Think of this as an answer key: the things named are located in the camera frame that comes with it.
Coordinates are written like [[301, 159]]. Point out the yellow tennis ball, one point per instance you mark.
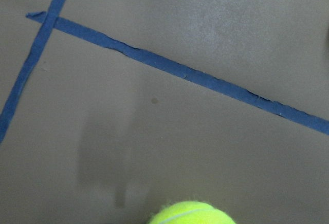
[[191, 212]]

